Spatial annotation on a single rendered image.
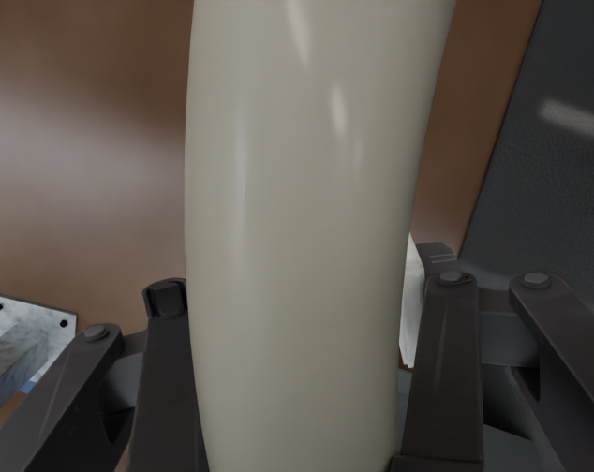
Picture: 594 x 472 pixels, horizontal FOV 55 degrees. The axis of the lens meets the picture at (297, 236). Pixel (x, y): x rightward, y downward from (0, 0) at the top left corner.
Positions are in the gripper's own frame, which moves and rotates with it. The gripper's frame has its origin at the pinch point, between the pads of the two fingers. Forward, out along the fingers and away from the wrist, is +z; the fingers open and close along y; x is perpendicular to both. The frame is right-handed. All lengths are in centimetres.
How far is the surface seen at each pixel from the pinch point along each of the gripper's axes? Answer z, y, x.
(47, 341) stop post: 90, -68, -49
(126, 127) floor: 90, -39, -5
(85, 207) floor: 91, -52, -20
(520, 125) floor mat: 83, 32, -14
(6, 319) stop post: 91, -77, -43
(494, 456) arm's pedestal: 72, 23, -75
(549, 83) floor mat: 83, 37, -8
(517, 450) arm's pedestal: 76, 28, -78
